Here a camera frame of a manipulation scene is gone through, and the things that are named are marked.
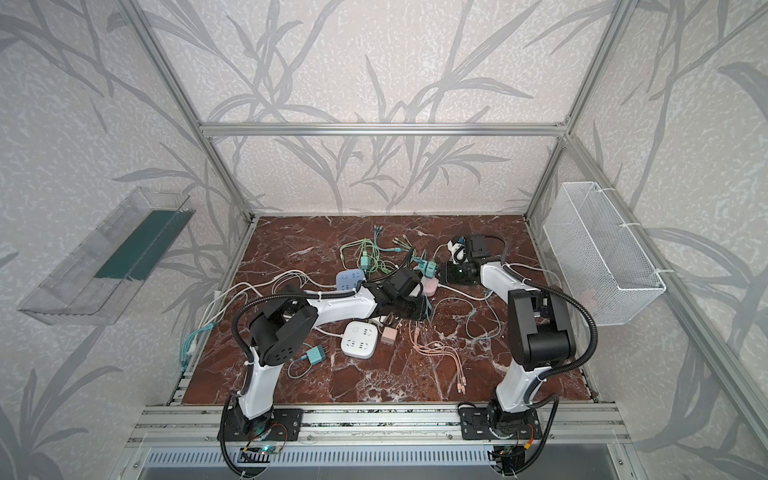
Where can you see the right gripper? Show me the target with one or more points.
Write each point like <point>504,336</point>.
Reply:
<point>458,270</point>

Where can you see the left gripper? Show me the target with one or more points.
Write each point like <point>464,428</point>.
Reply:
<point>417,299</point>

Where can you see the pink power strip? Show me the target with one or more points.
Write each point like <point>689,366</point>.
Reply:
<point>430,286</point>

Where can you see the pink usb charger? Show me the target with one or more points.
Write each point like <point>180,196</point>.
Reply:
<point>389,335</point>

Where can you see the blue power strip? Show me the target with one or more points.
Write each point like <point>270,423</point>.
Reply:
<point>349,280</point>

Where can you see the teal usb charger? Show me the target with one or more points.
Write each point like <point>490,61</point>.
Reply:
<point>315,355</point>

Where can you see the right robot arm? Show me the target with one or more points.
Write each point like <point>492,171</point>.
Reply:
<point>539,332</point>

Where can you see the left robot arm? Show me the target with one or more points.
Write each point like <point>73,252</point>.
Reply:
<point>271,329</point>

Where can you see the clear plastic tray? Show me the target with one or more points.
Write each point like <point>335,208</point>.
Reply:
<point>95,283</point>

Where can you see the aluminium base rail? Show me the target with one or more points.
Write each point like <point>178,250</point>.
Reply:
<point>371,424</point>

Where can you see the white wire basket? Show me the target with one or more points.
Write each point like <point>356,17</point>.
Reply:
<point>601,260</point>

